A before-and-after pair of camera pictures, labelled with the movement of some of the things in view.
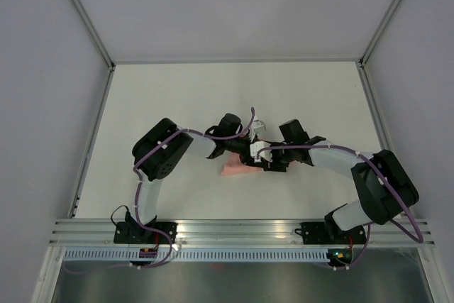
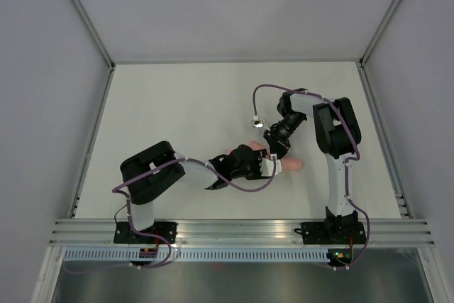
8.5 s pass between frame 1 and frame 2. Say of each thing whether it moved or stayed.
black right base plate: stayed
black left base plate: stayed
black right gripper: moved
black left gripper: moved
